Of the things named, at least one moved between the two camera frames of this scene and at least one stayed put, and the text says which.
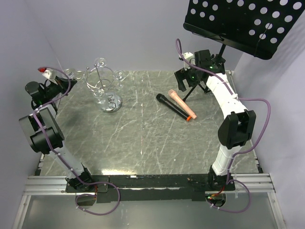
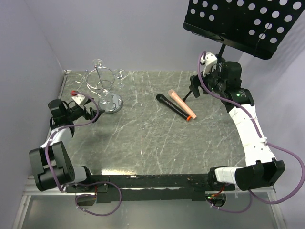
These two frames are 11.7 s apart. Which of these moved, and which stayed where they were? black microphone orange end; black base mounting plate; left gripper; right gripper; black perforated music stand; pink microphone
Moved: left gripper; right gripper
Stayed: black microphone orange end; black perforated music stand; pink microphone; black base mounting plate
